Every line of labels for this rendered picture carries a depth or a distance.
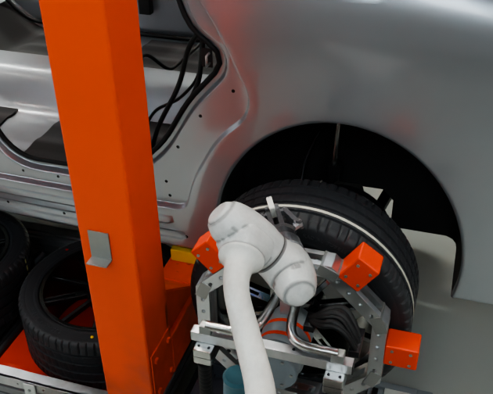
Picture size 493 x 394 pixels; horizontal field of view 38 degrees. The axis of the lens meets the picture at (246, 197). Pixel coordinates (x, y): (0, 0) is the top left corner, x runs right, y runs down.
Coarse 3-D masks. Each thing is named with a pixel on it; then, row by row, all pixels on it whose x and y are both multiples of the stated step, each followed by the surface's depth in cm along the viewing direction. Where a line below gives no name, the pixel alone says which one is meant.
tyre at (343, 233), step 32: (256, 192) 212; (288, 192) 203; (320, 192) 202; (352, 192) 205; (320, 224) 190; (384, 224) 202; (384, 256) 192; (192, 288) 215; (384, 288) 193; (416, 288) 209
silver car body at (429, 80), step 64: (0, 0) 418; (192, 0) 205; (256, 0) 197; (320, 0) 192; (384, 0) 187; (448, 0) 183; (0, 64) 341; (192, 64) 373; (256, 64) 205; (320, 64) 199; (384, 64) 194; (448, 64) 188; (0, 128) 256; (192, 128) 227; (256, 128) 217; (384, 128) 204; (448, 128) 198; (0, 192) 266; (64, 192) 255; (192, 192) 238; (448, 192) 209
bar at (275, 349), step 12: (192, 336) 185; (204, 336) 184; (216, 336) 183; (228, 336) 183; (276, 348) 179; (288, 348) 179; (288, 360) 179; (300, 360) 178; (312, 360) 177; (324, 360) 176; (348, 360) 175; (348, 372) 175
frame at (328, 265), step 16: (320, 256) 188; (336, 256) 188; (208, 272) 204; (320, 272) 185; (336, 272) 184; (208, 288) 201; (336, 288) 187; (352, 288) 185; (368, 288) 190; (208, 304) 204; (352, 304) 188; (368, 304) 187; (384, 304) 192; (208, 320) 208; (368, 320) 189; (384, 320) 188; (384, 336) 191; (224, 352) 214; (368, 368) 199; (304, 384) 216; (320, 384) 216; (352, 384) 204; (368, 384) 202
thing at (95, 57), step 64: (64, 0) 153; (128, 0) 161; (64, 64) 162; (128, 64) 166; (64, 128) 172; (128, 128) 171; (128, 192) 177; (128, 256) 188; (128, 320) 202; (128, 384) 218
